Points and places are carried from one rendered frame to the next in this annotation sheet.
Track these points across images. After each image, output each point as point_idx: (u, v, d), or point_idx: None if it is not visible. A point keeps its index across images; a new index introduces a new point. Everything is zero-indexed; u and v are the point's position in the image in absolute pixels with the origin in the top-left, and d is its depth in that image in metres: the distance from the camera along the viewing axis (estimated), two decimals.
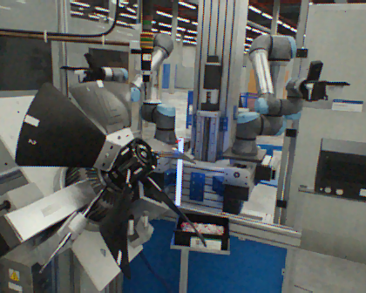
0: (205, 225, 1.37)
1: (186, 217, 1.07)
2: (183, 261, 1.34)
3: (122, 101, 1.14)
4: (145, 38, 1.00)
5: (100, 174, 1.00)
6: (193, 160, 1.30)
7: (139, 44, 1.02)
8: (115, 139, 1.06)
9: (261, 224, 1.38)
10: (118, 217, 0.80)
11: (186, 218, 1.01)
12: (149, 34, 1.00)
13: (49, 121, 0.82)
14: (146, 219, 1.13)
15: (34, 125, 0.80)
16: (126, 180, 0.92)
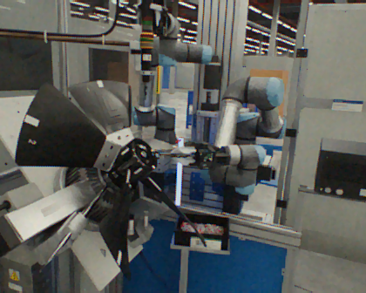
0: (205, 225, 1.37)
1: (186, 217, 1.07)
2: (183, 261, 1.34)
3: (122, 101, 1.14)
4: (145, 38, 1.01)
5: (100, 174, 1.00)
6: (193, 156, 1.29)
7: (139, 44, 1.02)
8: (115, 139, 1.06)
9: (261, 224, 1.38)
10: (118, 217, 0.80)
11: (186, 218, 1.01)
12: (149, 34, 1.00)
13: (49, 121, 0.82)
14: (146, 219, 1.13)
15: (34, 125, 0.80)
16: (126, 180, 0.92)
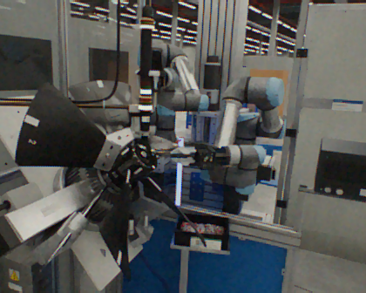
0: (205, 225, 1.37)
1: (186, 217, 1.07)
2: (183, 261, 1.34)
3: (122, 101, 1.14)
4: (144, 102, 1.05)
5: (100, 174, 1.00)
6: (193, 155, 1.30)
7: (138, 106, 1.07)
8: (115, 139, 1.06)
9: (261, 224, 1.38)
10: (118, 217, 0.80)
11: (186, 218, 1.01)
12: (147, 98, 1.05)
13: (49, 121, 0.82)
14: (146, 219, 1.13)
15: (34, 125, 0.80)
16: (126, 180, 0.92)
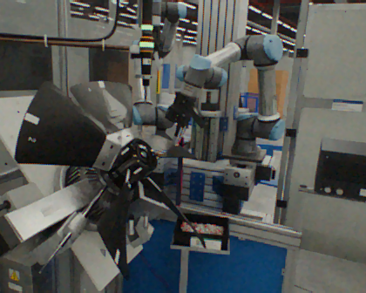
0: (205, 225, 1.37)
1: (186, 218, 1.06)
2: (183, 261, 1.34)
3: (123, 102, 1.14)
4: (145, 43, 1.01)
5: (100, 174, 1.00)
6: (193, 156, 1.30)
7: (139, 48, 1.02)
8: (115, 139, 1.06)
9: (261, 224, 1.38)
10: (117, 216, 0.79)
11: (186, 219, 1.01)
12: (149, 38, 1.01)
13: (49, 119, 0.83)
14: (146, 219, 1.13)
15: (34, 123, 0.80)
16: (125, 179, 0.92)
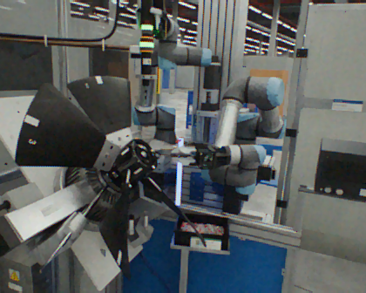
0: (205, 225, 1.37)
1: (122, 223, 0.82)
2: (183, 261, 1.34)
3: (176, 152, 1.23)
4: (145, 43, 1.01)
5: None
6: (204, 241, 1.01)
7: (139, 48, 1.02)
8: None
9: (261, 224, 1.38)
10: (66, 113, 0.86)
11: (118, 205, 0.80)
12: (149, 38, 1.01)
13: (106, 87, 1.13)
14: (146, 219, 1.13)
15: (98, 82, 1.13)
16: None
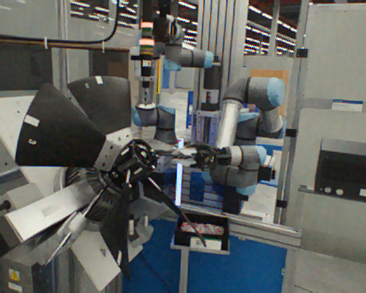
0: (205, 225, 1.37)
1: (122, 223, 0.82)
2: (183, 261, 1.34)
3: None
4: (145, 44, 1.01)
5: None
6: (204, 241, 1.01)
7: (139, 50, 1.03)
8: None
9: (261, 224, 1.38)
10: (66, 113, 0.86)
11: (118, 205, 0.80)
12: (149, 40, 1.01)
13: (106, 87, 1.13)
14: (146, 219, 1.13)
15: (98, 82, 1.13)
16: None
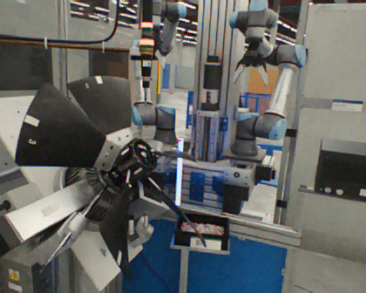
0: (205, 225, 1.37)
1: (122, 223, 0.82)
2: (183, 261, 1.34)
3: (176, 154, 1.23)
4: (145, 44, 1.01)
5: None
6: (204, 241, 1.01)
7: (139, 50, 1.03)
8: None
9: (261, 224, 1.38)
10: (66, 113, 0.86)
11: (118, 205, 0.80)
12: (149, 40, 1.01)
13: (106, 87, 1.13)
14: (146, 219, 1.13)
15: (98, 82, 1.13)
16: None
